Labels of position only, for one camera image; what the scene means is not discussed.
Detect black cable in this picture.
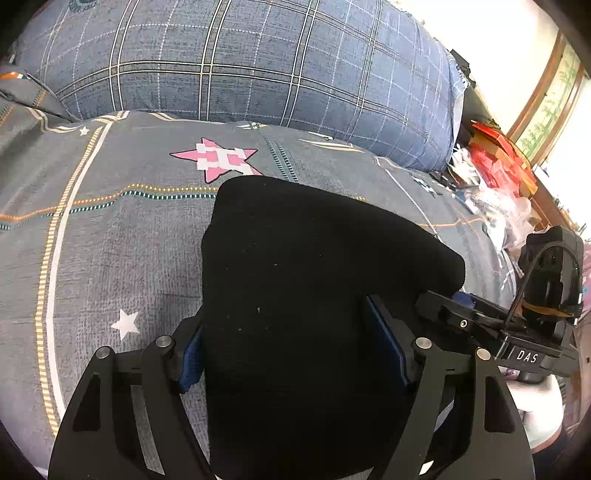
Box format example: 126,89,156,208
503,243,584,328

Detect wooden framed picture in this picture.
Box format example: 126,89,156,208
507,31,588,167

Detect red box pile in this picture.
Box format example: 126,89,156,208
468,121,538,198

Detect blue plaid pillow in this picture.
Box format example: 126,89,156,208
12,1,467,171

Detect black pants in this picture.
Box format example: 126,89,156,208
201,176,465,479

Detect grey patterned bed sheet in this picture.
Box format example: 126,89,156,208
1,64,516,474

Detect clear plastic bags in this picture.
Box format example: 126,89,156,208
448,147,534,252

